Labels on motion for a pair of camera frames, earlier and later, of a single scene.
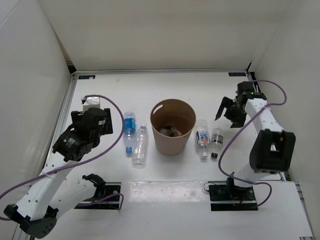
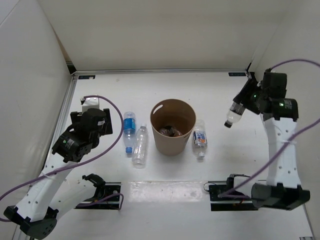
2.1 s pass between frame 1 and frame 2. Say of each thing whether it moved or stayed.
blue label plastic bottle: stayed
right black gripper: moved
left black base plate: stayed
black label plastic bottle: moved
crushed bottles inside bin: stayed
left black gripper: stayed
